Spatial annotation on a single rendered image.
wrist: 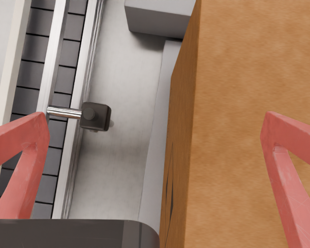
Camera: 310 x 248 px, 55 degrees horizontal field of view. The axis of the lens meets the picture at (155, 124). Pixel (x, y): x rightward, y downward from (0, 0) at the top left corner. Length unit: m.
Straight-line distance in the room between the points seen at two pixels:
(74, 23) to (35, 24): 0.05
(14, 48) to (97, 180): 0.22
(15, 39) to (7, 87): 0.06
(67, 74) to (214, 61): 0.29
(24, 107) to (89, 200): 0.17
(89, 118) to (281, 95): 0.19
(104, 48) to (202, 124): 0.34
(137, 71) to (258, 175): 0.33
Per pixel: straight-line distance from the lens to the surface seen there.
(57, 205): 0.45
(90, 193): 0.48
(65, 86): 0.44
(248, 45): 0.20
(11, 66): 0.43
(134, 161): 0.47
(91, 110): 0.31
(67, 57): 0.45
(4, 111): 0.43
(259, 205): 0.19
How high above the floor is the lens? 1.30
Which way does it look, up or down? 86 degrees down
